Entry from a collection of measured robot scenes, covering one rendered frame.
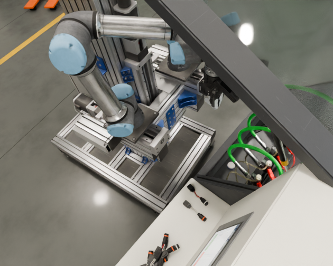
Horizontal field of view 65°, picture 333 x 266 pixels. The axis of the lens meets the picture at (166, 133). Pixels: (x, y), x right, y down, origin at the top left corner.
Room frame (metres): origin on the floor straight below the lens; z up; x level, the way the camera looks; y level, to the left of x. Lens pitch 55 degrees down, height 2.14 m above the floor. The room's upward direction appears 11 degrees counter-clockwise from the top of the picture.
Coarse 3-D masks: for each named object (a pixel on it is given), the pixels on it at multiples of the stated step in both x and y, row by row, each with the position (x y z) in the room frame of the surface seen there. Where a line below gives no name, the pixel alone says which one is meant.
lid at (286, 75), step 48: (144, 0) 0.58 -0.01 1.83; (192, 0) 0.56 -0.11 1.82; (240, 0) 0.60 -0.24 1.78; (288, 0) 0.62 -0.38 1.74; (192, 48) 0.48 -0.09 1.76; (240, 48) 0.46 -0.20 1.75; (288, 48) 0.49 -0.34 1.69; (240, 96) 0.37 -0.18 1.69; (288, 96) 0.36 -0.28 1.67; (288, 144) 0.27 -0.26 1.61
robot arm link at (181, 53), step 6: (174, 42) 0.76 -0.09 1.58; (180, 42) 0.75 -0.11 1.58; (174, 48) 0.72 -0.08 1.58; (180, 48) 0.72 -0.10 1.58; (186, 48) 0.71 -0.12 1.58; (174, 54) 0.71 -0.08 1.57; (180, 54) 0.70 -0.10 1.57; (186, 54) 0.70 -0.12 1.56; (192, 54) 0.70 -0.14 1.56; (174, 60) 0.70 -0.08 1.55; (180, 60) 0.70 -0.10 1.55; (186, 60) 0.70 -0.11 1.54; (192, 60) 0.69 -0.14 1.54; (198, 60) 0.69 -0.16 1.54
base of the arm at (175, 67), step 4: (168, 56) 1.28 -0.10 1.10; (168, 60) 1.28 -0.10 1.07; (168, 64) 1.25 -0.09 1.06; (172, 64) 1.22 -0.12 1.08; (176, 64) 1.21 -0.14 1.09; (180, 64) 1.21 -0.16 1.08; (184, 64) 1.21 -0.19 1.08; (188, 64) 1.22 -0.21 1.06; (172, 68) 1.22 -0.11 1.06; (176, 68) 1.20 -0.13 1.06; (180, 68) 1.20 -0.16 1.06; (184, 68) 1.20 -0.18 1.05
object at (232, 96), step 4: (216, 80) 0.69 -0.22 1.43; (220, 80) 0.69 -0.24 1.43; (216, 84) 0.68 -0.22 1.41; (220, 84) 0.67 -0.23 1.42; (224, 84) 0.67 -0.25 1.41; (220, 88) 0.67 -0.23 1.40; (224, 88) 0.66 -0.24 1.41; (228, 88) 0.66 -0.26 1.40; (224, 92) 0.65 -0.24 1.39; (228, 92) 0.64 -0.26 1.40; (232, 92) 0.64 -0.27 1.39; (228, 96) 0.64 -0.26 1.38; (232, 96) 0.63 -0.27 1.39; (236, 96) 0.63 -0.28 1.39; (232, 100) 0.63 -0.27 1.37; (236, 100) 0.62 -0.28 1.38
